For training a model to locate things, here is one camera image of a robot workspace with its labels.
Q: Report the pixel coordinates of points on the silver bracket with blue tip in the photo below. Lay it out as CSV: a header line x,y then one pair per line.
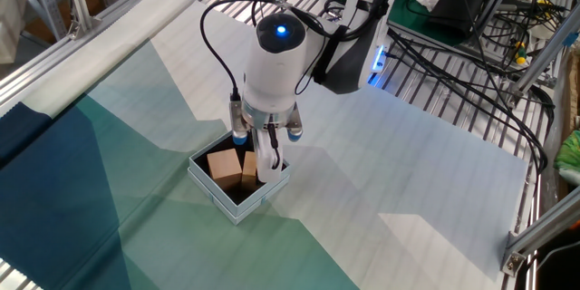
x,y
295,122

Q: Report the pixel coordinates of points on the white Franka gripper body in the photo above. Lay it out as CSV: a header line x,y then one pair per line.
x,y
265,163

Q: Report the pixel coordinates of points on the grey perforated metal upright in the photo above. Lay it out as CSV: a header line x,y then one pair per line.
x,y
45,0

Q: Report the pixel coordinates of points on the green plastic bag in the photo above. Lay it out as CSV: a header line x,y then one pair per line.
x,y
568,156

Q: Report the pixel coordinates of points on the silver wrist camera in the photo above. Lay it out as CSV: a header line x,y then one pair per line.
x,y
235,118

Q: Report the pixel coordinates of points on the aluminium frame post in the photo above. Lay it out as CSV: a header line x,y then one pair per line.
x,y
546,54
539,231

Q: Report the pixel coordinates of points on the blue green white tablecloth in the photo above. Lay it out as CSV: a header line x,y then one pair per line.
x,y
408,167

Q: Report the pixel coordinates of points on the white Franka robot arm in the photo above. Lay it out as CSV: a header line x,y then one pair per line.
x,y
276,72

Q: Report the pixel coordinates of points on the green cutting mat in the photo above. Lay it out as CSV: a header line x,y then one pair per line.
x,y
408,13

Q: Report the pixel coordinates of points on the flat black box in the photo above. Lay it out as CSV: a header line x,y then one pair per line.
x,y
462,9

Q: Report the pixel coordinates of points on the light wooden cube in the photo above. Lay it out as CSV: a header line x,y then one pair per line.
x,y
224,167
249,170

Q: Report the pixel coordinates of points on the aluminium table edge rail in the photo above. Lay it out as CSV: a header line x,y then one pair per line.
x,y
41,72

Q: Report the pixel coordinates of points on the light blue gift box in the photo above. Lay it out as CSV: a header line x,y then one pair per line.
x,y
210,192

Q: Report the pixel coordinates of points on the crumpled white tissue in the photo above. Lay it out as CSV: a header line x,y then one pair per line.
x,y
428,1

